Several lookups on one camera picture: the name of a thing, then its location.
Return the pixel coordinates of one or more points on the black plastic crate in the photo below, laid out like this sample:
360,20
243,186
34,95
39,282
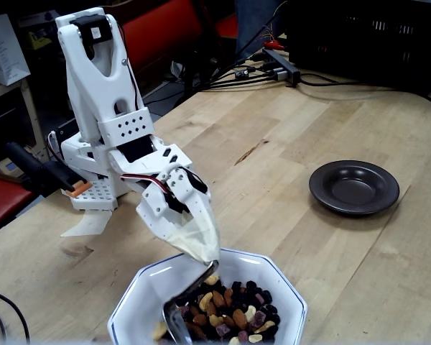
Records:
362,36

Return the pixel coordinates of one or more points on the dark blue fabric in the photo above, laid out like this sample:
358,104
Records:
255,21

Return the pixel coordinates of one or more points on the nuts and raisins mix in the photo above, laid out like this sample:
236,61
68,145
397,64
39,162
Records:
237,316

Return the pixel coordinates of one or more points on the metal spoon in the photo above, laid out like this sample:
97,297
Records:
176,323

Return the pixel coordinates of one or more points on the small circuit board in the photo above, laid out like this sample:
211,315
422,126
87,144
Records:
244,73

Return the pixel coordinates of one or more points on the white shelf unit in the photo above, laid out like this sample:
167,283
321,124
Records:
27,104

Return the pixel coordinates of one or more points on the red alligator clips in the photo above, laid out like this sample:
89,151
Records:
274,44

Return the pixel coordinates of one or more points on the grey USB hub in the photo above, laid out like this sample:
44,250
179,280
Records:
283,66

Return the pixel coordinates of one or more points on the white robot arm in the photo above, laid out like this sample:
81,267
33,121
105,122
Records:
93,79

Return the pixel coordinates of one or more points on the brown plate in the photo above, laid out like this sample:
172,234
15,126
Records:
353,188

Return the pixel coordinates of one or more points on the white paper bag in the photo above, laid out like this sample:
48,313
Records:
3,50

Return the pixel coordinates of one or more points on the small device blue screen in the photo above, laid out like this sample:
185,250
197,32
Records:
9,167

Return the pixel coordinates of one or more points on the white octagonal bowl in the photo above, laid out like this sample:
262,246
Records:
147,287

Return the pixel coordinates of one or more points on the red seat cushion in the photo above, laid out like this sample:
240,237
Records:
3,201

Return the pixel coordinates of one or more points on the beige tape wrap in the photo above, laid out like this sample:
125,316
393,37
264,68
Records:
204,240

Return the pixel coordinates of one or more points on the red upholstered chair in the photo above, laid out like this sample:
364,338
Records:
158,32

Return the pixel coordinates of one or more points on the yellow object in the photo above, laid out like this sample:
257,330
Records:
36,41

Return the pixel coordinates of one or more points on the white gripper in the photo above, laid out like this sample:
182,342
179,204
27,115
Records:
187,205

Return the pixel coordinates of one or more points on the beige tape sheet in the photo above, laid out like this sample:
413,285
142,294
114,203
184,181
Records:
88,224

